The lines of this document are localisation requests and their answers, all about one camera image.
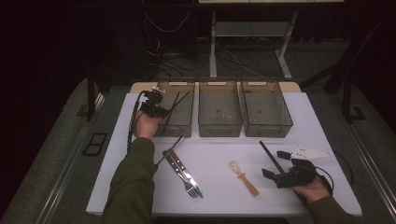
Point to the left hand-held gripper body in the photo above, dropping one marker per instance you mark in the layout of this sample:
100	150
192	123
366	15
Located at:
151	104

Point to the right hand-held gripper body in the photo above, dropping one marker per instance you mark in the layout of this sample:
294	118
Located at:
297	177

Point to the brown chopstick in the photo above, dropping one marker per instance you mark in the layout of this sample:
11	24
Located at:
272	155

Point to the transparent brown plastic bin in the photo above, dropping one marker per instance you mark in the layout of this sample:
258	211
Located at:
219	109
183	119
266	109

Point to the metal spoon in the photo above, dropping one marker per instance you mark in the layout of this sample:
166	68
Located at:
176	144

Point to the person's left hand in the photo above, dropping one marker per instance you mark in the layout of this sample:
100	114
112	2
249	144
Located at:
146	127

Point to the person's right hand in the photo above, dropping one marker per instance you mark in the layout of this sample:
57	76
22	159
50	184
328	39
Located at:
314	191

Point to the tall black metal stand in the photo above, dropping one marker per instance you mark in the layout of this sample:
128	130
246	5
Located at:
347	99

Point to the black floor outlet frame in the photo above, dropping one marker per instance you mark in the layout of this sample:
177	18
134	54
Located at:
93	151

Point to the metal floor rail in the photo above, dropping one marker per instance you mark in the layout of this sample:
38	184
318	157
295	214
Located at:
372	169
74	155

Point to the white metal desk frame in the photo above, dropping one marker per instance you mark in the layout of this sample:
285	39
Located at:
212	46

